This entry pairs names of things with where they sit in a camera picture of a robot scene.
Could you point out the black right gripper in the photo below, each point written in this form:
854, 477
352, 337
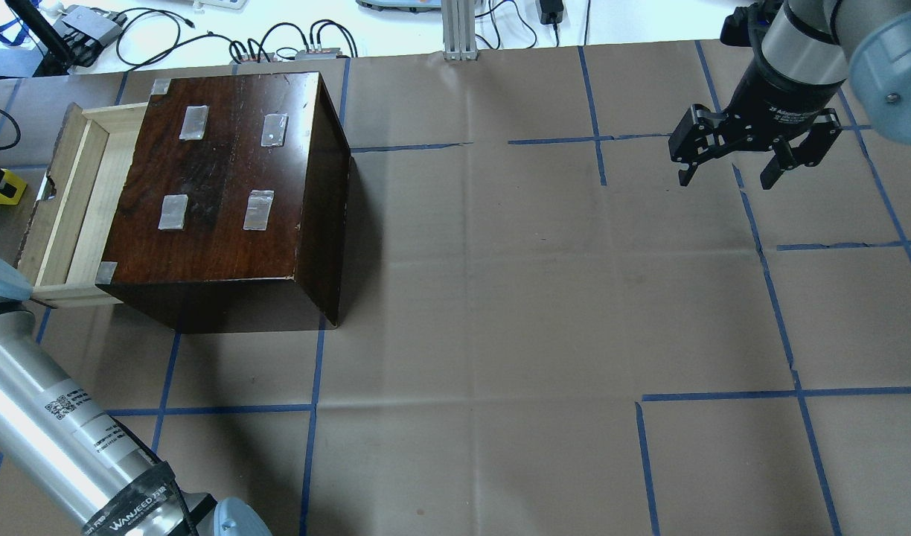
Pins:
774, 99

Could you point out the light wooden drawer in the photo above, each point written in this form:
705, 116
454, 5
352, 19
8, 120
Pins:
65, 239

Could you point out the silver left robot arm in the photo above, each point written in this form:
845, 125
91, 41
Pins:
104, 477

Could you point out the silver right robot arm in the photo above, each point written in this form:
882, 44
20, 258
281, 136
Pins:
802, 53

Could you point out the dark wooden drawer cabinet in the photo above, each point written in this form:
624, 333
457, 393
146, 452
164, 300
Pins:
233, 214

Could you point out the grey usb hub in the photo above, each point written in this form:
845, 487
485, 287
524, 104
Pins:
102, 26

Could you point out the black power adapter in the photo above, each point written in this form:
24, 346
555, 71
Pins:
550, 12

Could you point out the brown paper table cover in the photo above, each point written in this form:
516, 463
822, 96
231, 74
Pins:
543, 334

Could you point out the aluminium frame post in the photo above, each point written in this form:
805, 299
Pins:
458, 21

